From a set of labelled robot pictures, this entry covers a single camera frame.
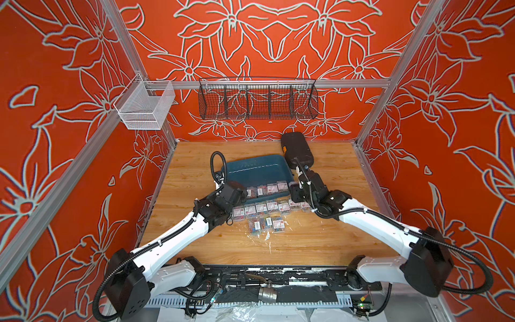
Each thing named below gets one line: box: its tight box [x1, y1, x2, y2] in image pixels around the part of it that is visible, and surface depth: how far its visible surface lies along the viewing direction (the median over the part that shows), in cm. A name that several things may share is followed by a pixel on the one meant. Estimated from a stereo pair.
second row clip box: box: [248, 218, 262, 235], surface depth 86 cm
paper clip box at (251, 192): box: [246, 186, 257, 199], surface depth 97 cm
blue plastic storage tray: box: [221, 154, 296, 202], surface depth 108 cm
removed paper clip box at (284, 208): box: [278, 201, 292, 216], surface depth 92 cm
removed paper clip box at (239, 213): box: [232, 205, 246, 222], surface depth 89 cm
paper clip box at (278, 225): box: [272, 217, 285, 234], surface depth 87 cm
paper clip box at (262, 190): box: [256, 185, 268, 197], surface depth 97 cm
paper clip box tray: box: [260, 216, 273, 231], surface depth 87 cm
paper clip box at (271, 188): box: [266, 183, 279, 195], surface depth 97 cm
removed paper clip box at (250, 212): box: [244, 205, 257, 219], surface depth 90 cm
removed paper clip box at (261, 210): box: [256, 203, 269, 217], surface depth 91 cm
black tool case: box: [280, 131, 314, 170], surface depth 113 cm
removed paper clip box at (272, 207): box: [266, 199, 279, 214], surface depth 92 cm
